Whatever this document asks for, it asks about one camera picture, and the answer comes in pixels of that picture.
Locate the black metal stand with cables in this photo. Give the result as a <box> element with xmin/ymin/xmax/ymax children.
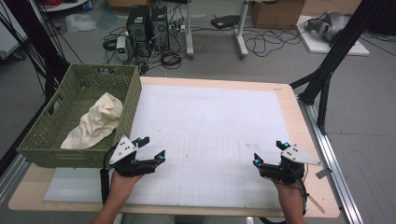
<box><xmin>0</xmin><ymin>0</ymin><xmax>71</xmax><ymax>175</ymax></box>

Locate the person's left hand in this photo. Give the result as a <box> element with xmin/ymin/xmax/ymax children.
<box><xmin>109</xmin><ymin>169</ymin><xmax>145</xmax><ymax>202</ymax></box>

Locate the white desk leg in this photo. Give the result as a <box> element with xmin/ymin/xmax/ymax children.
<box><xmin>185</xmin><ymin>0</ymin><xmax>195</xmax><ymax>60</ymax></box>
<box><xmin>234</xmin><ymin>0</ymin><xmax>250</xmax><ymax>60</ymax></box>

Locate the small white power supply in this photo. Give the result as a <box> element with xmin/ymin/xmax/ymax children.
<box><xmin>115</xmin><ymin>35</ymin><xmax>130</xmax><ymax>63</ymax></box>

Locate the cream printed cloth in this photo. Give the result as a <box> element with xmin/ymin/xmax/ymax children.
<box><xmin>60</xmin><ymin>91</ymin><xmax>124</xmax><ymax>150</ymax></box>

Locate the green woven basket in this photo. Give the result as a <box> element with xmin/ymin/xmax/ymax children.
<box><xmin>16</xmin><ymin>63</ymin><xmax>143</xmax><ymax>169</ymax></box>

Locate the aluminium rail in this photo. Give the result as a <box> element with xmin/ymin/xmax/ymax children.
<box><xmin>0</xmin><ymin>153</ymin><xmax>31</xmax><ymax>203</ymax></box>
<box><xmin>297</xmin><ymin>97</ymin><xmax>364</xmax><ymax>224</ymax></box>

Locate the grey tape piece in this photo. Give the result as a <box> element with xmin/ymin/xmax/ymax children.
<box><xmin>315</xmin><ymin>168</ymin><xmax>333</xmax><ymax>180</ymax></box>

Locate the tangle of black floor cables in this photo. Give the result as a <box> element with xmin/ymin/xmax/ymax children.
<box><xmin>242</xmin><ymin>19</ymin><xmax>309</xmax><ymax>58</ymax></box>

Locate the white grid mat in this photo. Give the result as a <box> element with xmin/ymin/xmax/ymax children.
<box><xmin>125</xmin><ymin>83</ymin><xmax>311</xmax><ymax>211</ymax></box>

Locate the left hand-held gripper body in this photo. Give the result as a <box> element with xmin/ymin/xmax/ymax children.
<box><xmin>108</xmin><ymin>135</ymin><xmax>157</xmax><ymax>178</ymax></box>

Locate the teal sheet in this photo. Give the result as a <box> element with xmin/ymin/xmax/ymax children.
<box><xmin>95</xmin><ymin>10</ymin><xmax>120</xmax><ymax>32</ymax></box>

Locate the clear plastic bag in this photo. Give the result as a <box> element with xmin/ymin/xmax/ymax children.
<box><xmin>64</xmin><ymin>13</ymin><xmax>98</xmax><ymax>34</ymax></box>

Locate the person's right hand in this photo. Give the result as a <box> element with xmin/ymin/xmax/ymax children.
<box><xmin>273</xmin><ymin>178</ymin><xmax>308</xmax><ymax>204</ymax></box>

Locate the grey robot head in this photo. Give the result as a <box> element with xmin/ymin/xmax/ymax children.
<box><xmin>305</xmin><ymin>11</ymin><xmax>351</xmax><ymax>44</ymax></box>

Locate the white floor board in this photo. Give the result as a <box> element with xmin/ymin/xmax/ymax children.
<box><xmin>296</xmin><ymin>15</ymin><xmax>371</xmax><ymax>57</ymax></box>

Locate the black computer tower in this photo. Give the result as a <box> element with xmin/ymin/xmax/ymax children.
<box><xmin>125</xmin><ymin>5</ymin><xmax>153</xmax><ymax>58</ymax></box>
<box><xmin>151</xmin><ymin>5</ymin><xmax>171</xmax><ymax>52</ymax></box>

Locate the thin wooden strip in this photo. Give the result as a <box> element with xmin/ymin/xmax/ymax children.
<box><xmin>305</xmin><ymin>191</ymin><xmax>327</xmax><ymax>215</ymax></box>

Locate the black flat device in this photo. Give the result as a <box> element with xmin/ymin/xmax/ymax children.
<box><xmin>210</xmin><ymin>14</ymin><xmax>241</xmax><ymax>30</ymax></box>

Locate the brown cardboard box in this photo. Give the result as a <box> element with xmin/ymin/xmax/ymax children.
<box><xmin>250</xmin><ymin>0</ymin><xmax>306</xmax><ymax>30</ymax></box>

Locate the coiled black cable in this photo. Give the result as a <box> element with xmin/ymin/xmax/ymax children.
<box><xmin>160</xmin><ymin>50</ymin><xmax>183</xmax><ymax>70</ymax></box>

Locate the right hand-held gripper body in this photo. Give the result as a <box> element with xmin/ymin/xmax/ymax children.
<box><xmin>260</xmin><ymin>144</ymin><xmax>322</xmax><ymax>186</ymax></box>

